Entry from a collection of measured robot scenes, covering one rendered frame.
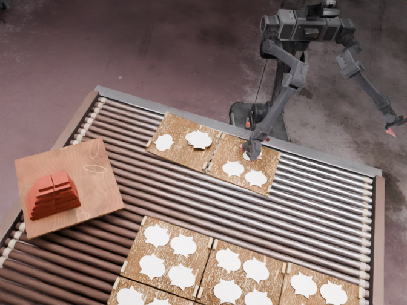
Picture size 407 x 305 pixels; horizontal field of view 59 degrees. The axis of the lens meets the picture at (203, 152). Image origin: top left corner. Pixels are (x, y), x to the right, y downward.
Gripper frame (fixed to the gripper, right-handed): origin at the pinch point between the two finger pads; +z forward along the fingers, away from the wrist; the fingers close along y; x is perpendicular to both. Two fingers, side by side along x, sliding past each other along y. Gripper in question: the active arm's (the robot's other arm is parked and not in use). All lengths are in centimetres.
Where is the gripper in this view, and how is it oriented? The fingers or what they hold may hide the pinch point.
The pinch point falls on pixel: (248, 157)
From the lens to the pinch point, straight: 234.8
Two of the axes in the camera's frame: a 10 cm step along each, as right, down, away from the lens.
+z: -0.9, 5.6, 8.2
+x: -8.6, 3.8, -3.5
